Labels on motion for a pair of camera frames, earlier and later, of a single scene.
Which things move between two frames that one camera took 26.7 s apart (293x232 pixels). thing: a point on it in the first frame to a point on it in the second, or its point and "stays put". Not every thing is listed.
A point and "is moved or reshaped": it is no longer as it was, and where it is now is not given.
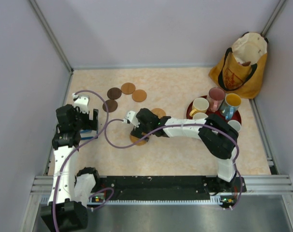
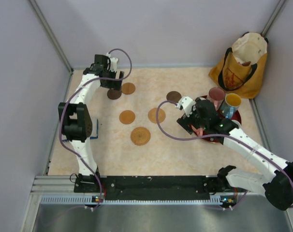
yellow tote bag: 240,70 stays put
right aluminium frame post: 272,18 stays put
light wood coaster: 128,88 stays put
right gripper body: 137,132 to 201,123
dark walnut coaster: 114,93 stays put
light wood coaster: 139,95 is moved or reshaped
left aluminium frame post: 51,35 stays put
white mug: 235,124 stays put
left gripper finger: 95,120 to 121,75
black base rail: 165,187 stays put
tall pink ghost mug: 215,97 stays put
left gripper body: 82,121 to 111,84
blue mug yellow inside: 230,104 stays put
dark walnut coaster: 112,106 to 173,95
